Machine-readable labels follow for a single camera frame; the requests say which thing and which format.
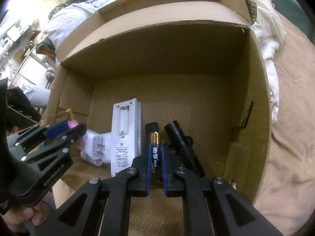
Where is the black clothing on chair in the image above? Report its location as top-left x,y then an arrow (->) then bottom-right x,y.
5,87 -> 41,132

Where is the person's left hand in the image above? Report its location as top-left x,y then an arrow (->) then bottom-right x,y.
1,201 -> 52,233

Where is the black gold AA battery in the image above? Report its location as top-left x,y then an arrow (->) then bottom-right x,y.
151,132 -> 161,174

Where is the teal headboard cushion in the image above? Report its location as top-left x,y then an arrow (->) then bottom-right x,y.
271,0 -> 314,43

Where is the white power adapter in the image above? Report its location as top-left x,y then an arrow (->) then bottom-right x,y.
80,129 -> 112,164

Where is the white printed duvet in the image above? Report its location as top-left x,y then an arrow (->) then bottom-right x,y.
44,0 -> 286,124

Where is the small white pill bottle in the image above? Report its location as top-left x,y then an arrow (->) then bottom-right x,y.
80,151 -> 103,167

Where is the pink small object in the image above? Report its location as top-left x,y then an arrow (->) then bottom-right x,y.
68,119 -> 87,147

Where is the white air conditioner remote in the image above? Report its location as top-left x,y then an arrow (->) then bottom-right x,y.
110,98 -> 142,177

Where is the black flashlight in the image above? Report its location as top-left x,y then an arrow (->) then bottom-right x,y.
164,120 -> 206,177

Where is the brown cardboard box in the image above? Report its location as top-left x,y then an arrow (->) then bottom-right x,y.
45,0 -> 271,224

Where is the beige bed blanket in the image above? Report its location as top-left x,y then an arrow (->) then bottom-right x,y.
51,9 -> 315,236

